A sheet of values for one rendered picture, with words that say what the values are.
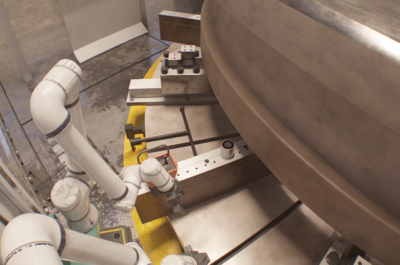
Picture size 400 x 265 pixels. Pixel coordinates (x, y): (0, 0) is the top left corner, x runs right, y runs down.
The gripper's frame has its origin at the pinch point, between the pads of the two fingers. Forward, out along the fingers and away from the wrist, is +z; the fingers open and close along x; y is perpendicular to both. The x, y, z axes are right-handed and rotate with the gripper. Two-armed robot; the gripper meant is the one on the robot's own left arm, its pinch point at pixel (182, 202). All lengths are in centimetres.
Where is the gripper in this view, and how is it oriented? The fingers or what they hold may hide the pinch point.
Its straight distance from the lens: 149.4
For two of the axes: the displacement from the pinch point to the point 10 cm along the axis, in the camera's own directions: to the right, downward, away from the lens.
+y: 9.1, -3.9, -1.7
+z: 4.1, 7.0, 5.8
